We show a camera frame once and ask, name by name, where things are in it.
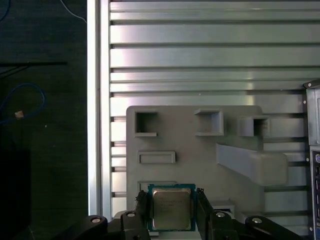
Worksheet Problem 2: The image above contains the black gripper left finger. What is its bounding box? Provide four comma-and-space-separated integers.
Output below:
51, 189, 154, 240

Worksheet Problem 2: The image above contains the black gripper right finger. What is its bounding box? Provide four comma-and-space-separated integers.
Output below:
195, 186, 305, 240

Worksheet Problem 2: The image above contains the silver CPU green edge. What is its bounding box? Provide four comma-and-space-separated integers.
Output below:
146, 183, 197, 232

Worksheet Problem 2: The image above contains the grey parts rack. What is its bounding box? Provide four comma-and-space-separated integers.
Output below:
126, 104, 288, 240

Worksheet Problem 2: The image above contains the black floor box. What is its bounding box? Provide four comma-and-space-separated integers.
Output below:
0, 148, 32, 240

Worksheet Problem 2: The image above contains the black PC case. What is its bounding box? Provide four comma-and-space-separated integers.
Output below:
303, 79, 320, 240

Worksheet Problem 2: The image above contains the blue floor cable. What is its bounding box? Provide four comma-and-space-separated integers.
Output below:
0, 83, 47, 126

